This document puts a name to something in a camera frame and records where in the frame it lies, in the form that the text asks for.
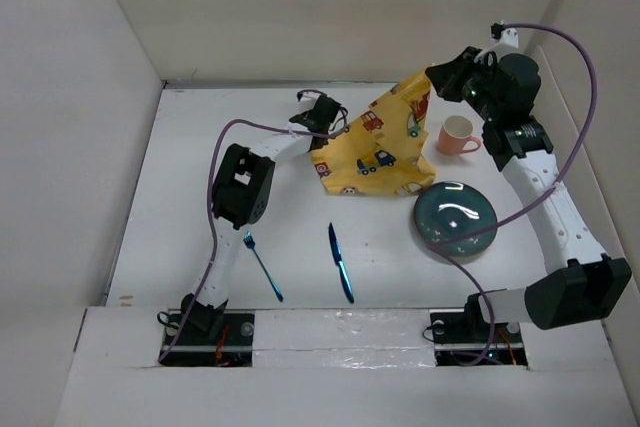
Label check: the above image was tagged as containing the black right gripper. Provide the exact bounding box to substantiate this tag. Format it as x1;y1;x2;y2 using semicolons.
426;46;503;123

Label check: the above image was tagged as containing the yellow vehicle print cloth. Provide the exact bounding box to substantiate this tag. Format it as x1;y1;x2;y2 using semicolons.
311;69;436;196

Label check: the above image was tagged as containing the dark teal ceramic plate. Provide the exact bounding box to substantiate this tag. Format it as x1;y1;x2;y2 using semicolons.
413;181;497;257

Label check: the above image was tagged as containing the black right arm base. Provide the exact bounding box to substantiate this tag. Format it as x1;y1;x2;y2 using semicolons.
422;294;528;367

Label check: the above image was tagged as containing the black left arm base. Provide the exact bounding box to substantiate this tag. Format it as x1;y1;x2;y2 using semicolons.
156;294;255;368

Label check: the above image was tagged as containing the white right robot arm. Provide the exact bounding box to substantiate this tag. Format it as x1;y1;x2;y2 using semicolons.
425;47;631;341

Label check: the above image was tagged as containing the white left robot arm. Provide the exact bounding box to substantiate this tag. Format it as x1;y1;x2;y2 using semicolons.
181;91;347;344

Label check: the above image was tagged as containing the blue metal knife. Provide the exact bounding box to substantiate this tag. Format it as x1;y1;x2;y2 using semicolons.
328;223;355;304

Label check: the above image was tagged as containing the blue metal fork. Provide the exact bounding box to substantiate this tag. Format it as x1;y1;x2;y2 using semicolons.
243;232;284;302

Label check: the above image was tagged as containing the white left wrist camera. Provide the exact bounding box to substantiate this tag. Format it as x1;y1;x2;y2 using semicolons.
295;88;327;112

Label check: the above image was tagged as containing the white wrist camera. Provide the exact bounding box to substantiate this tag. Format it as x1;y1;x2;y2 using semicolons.
295;88;327;112
490;23;519;50

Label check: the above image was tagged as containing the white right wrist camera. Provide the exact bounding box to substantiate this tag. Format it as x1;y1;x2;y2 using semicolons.
490;23;519;50

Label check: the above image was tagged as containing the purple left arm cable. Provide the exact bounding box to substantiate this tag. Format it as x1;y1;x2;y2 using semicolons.
159;119;346;363

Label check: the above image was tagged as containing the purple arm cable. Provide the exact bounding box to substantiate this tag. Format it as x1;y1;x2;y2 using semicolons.
424;22;599;367
159;119;346;363

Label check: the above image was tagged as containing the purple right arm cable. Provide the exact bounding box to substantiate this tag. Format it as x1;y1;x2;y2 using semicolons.
424;22;599;367

